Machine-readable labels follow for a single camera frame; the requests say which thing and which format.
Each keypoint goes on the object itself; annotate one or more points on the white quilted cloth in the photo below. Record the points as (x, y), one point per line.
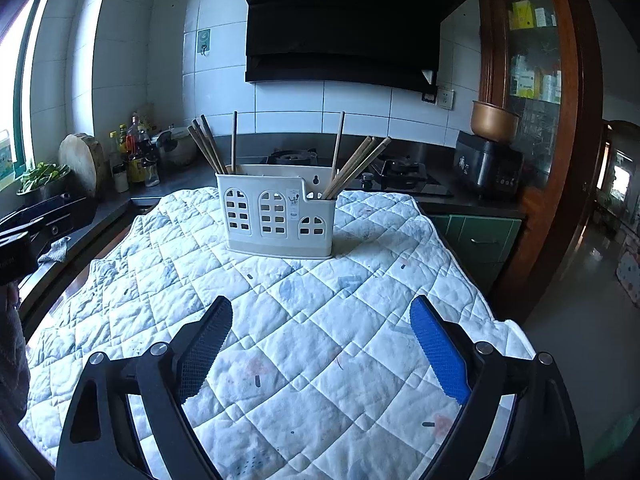
(320, 377)

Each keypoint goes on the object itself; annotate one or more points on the black rice cooker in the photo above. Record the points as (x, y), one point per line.
(487, 166)

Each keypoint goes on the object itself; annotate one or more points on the white wall socket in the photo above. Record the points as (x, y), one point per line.
(445, 98)

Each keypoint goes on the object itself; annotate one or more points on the round wooden cutting board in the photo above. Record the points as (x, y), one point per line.
(84, 155)

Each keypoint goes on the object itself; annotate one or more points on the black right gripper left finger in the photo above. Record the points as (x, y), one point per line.
(166, 375)

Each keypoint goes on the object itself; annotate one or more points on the grey metal pot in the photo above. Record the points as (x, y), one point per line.
(176, 148)

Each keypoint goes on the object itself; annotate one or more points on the black range hood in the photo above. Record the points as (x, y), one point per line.
(390, 43)

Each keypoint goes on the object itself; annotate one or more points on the wooden chopstick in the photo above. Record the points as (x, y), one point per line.
(362, 167)
(200, 142)
(354, 163)
(356, 155)
(197, 125)
(208, 133)
(234, 136)
(337, 144)

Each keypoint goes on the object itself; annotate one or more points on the copper inner pot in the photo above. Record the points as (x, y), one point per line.
(493, 122)

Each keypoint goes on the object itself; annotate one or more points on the yellow-label oil bottle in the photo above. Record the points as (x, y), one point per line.
(137, 146)

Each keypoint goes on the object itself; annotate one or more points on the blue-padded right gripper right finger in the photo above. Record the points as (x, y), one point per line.
(475, 374)

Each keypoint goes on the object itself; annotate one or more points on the green vegetables in basin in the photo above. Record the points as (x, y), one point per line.
(44, 181)

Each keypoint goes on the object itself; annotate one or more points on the wooden glass cabinet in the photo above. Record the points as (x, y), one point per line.
(541, 60)

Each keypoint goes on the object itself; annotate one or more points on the green wall hook sticker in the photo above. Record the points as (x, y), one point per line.
(203, 42)

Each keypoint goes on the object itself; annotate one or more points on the white plastic utensil holder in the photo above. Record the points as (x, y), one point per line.
(277, 211)

